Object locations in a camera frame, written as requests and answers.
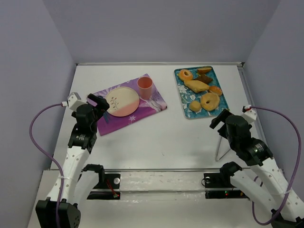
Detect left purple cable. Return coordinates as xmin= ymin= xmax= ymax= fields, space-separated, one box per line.
xmin=28 ymin=103 xmax=65 ymax=228

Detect dark chocolate pastry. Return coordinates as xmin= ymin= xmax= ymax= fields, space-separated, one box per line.
xmin=194 ymin=74 xmax=213 ymax=85

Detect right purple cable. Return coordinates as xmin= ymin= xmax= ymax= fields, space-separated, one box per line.
xmin=251 ymin=105 xmax=299 ymax=226

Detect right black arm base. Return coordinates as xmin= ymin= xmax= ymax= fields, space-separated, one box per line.
xmin=201 ymin=161 xmax=248 ymax=199

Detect metal serving tongs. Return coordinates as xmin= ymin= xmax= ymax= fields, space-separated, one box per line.
xmin=215 ymin=136 xmax=231 ymax=162

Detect brown bread wedge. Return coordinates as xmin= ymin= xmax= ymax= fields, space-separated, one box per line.
xmin=197 ymin=67 xmax=212 ymax=75

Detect long golden bread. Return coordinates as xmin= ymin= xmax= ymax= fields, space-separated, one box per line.
xmin=184 ymin=80 xmax=209 ymax=93

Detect glazed ring doughnut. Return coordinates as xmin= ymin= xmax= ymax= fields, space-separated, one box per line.
xmin=179 ymin=69 xmax=193 ymax=81

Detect large plain doughnut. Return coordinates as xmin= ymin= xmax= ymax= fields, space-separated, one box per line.
xmin=200 ymin=93 xmax=220 ymax=111

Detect cream and pink plate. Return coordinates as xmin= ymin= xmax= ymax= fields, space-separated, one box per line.
xmin=105 ymin=86 xmax=140 ymax=117

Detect teal floral tray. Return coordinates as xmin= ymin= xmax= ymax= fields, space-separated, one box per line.
xmin=174 ymin=66 xmax=229 ymax=119

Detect blue plastic fork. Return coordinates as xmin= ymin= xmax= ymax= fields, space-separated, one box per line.
xmin=104 ymin=112 xmax=110 ymax=124

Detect small glazed bun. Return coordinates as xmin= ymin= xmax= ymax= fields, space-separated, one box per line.
xmin=209 ymin=85 xmax=223 ymax=96

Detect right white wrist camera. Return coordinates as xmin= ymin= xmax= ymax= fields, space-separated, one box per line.
xmin=241 ymin=105 xmax=257 ymax=124

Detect metal mounting rail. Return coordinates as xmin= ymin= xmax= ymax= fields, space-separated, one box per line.
xmin=48 ymin=167 xmax=285 ymax=172

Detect purple cable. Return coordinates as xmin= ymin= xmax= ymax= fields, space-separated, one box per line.
xmin=28 ymin=103 xmax=65 ymax=228
xmin=251 ymin=105 xmax=299 ymax=226

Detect pink plastic cup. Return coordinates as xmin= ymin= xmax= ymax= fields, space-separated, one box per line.
xmin=137 ymin=76 xmax=153 ymax=100

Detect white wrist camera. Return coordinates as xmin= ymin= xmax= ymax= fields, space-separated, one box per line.
xmin=241 ymin=105 xmax=257 ymax=124
xmin=61 ymin=92 xmax=86 ymax=112

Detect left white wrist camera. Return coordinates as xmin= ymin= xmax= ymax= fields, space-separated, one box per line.
xmin=61 ymin=92 xmax=86 ymax=112

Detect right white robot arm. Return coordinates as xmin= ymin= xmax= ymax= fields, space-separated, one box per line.
xmin=210 ymin=105 xmax=304 ymax=228

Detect small round bread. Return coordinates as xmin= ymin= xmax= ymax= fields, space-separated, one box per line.
xmin=189 ymin=101 xmax=202 ymax=112

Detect purple floral placemat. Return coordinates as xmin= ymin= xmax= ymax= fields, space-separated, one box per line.
xmin=94 ymin=74 xmax=167 ymax=136

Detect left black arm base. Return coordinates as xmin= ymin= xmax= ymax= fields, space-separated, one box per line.
xmin=82 ymin=164 xmax=121 ymax=200

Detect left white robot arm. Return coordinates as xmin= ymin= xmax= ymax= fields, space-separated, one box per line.
xmin=35 ymin=93 xmax=110 ymax=228

